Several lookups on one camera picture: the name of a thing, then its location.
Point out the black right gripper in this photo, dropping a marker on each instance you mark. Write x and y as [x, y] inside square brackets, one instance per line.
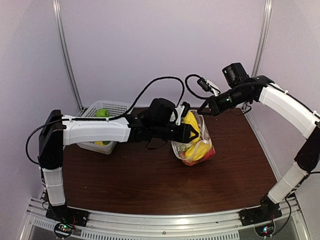
[216, 108]

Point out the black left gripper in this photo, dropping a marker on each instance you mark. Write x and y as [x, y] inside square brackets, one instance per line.
[183, 136]

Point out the yellow toy corn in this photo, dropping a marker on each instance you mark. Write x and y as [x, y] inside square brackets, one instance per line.
[191, 120]

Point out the clear dotted zip top bag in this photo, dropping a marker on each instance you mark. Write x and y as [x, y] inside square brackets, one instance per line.
[204, 136]

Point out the yellow toy banana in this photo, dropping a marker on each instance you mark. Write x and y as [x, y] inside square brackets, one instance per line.
[198, 150]

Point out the red toy bell pepper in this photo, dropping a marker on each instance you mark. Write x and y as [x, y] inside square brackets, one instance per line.
[210, 153]

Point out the green toy apple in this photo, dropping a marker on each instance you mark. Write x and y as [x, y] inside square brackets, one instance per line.
[102, 113]

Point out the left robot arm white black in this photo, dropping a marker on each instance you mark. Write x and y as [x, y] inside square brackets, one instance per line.
[162, 120]

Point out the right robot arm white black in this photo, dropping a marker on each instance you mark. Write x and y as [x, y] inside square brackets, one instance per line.
[245, 89]

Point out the yellow toy lemon green leaf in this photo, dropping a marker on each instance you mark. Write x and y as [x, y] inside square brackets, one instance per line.
[102, 143]

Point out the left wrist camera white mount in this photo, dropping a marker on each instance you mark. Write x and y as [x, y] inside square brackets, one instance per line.
[180, 112]

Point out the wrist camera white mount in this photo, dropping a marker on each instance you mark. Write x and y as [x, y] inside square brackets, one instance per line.
[180, 112]
[208, 86]

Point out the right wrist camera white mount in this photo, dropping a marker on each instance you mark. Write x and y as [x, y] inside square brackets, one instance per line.
[208, 86]

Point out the right aluminium corner post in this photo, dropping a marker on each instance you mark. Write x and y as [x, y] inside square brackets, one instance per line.
[263, 36]

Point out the aluminium corner post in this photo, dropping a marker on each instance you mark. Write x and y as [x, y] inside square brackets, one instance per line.
[263, 36]
[65, 53]

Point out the aluminium front rail frame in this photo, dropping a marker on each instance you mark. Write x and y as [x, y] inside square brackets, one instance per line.
[222, 225]

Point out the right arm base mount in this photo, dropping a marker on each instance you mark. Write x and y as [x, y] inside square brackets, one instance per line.
[260, 217]

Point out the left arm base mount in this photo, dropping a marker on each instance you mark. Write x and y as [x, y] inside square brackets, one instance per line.
[68, 223]

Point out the left aluminium corner post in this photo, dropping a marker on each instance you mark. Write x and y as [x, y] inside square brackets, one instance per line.
[65, 53]

